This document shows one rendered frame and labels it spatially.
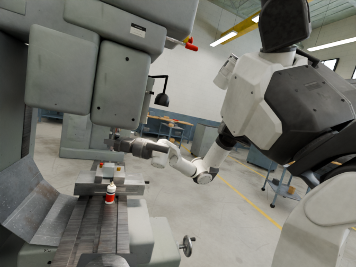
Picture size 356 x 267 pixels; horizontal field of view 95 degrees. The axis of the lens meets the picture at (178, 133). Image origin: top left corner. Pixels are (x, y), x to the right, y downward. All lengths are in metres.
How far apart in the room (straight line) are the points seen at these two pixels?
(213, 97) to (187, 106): 1.40
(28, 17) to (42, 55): 0.11
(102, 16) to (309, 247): 0.87
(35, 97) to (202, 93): 7.72
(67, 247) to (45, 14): 0.75
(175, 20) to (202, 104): 7.52
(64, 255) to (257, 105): 0.75
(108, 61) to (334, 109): 0.68
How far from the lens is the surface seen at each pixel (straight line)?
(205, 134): 5.12
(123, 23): 0.70
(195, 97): 8.00
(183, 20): 0.75
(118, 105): 0.68
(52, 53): 0.70
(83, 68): 0.68
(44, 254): 0.89
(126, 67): 0.69
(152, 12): 0.72
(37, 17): 0.74
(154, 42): 0.70
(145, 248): 0.91
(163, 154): 0.71
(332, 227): 0.50
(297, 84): 0.52
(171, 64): 7.69
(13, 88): 0.87
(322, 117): 0.49
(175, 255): 1.05
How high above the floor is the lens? 1.45
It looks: 9 degrees down
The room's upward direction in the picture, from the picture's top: 13 degrees clockwise
